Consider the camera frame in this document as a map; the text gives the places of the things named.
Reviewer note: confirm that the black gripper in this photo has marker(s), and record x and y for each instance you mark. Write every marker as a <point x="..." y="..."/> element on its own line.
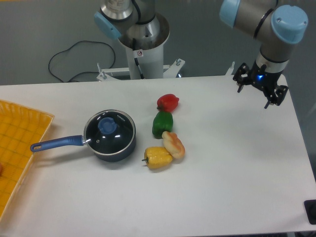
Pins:
<point x="264" y="75"/>

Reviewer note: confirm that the glass lid blue knob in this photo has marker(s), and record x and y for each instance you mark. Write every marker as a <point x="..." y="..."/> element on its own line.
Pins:
<point x="110" y="133"/>

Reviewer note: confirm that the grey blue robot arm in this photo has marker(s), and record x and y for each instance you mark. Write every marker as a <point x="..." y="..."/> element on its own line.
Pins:
<point x="278" y="28"/>

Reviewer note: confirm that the red bell pepper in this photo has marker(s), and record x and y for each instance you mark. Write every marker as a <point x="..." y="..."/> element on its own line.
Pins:
<point x="167" y="103"/>

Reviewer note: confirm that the green bell pepper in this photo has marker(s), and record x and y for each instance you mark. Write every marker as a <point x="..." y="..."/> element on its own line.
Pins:
<point x="162" y="122"/>

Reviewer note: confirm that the yellow bell pepper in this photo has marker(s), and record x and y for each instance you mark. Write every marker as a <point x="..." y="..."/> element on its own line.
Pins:
<point x="157" y="157"/>

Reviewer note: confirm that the black corner object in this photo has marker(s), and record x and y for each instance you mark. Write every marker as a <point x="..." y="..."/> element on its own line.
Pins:
<point x="310" y="207"/>

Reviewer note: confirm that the yellow plastic basket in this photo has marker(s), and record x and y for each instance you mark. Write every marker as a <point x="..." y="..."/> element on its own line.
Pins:
<point x="20" y="127"/>

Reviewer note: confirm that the white bracket with bolt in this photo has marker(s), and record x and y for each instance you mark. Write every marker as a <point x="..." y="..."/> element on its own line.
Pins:
<point x="230" y="69"/>

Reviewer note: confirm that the blue saucepan with handle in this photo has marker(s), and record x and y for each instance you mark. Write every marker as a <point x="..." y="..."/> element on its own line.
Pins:
<point x="76" y="140"/>

